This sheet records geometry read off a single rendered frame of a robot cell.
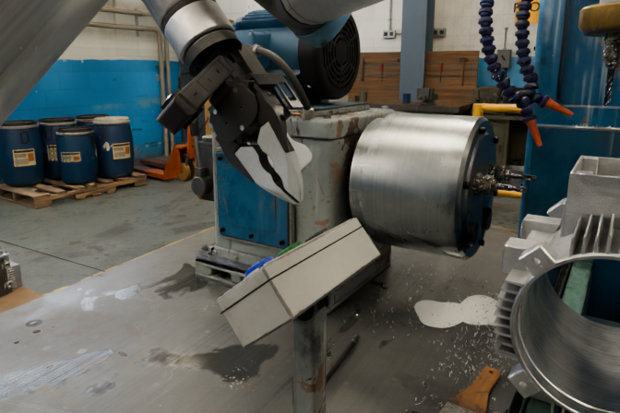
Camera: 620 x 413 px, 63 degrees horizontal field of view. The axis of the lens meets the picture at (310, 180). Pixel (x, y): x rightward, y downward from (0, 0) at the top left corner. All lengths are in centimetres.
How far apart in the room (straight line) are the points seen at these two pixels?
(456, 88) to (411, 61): 57
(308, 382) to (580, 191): 33
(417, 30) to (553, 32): 484
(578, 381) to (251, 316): 33
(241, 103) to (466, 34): 559
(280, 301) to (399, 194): 45
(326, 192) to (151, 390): 41
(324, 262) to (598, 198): 27
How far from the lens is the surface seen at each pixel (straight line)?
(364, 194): 86
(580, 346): 66
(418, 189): 82
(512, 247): 54
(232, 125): 58
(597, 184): 56
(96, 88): 694
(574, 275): 93
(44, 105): 654
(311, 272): 46
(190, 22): 61
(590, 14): 87
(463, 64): 584
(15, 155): 551
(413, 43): 592
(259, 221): 97
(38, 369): 91
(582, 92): 111
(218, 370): 82
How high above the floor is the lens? 125
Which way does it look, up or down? 13 degrees down
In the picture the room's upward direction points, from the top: straight up
